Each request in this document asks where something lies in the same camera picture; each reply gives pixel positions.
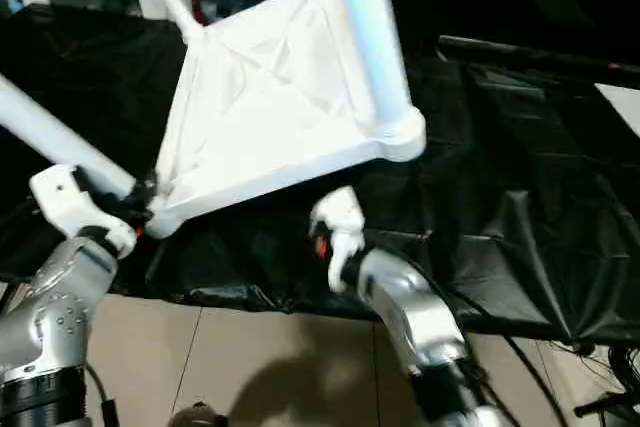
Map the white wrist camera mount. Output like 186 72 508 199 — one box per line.
27 163 140 262
307 185 367 294

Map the black glossy mat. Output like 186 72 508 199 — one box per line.
0 2 640 344

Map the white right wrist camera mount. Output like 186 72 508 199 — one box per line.
307 185 367 294

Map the coiled black floor cable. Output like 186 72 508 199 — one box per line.
549 335 640 399

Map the grey robot torso front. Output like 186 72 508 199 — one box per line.
166 400 230 427

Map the white plastic table top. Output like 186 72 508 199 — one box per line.
146 0 430 242

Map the long black bar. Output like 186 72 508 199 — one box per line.
437 34 640 82

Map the black floor rod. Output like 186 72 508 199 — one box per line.
573 390 640 419

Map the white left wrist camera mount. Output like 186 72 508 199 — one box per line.
27 163 140 262

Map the flat white board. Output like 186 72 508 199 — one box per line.
593 81 640 139

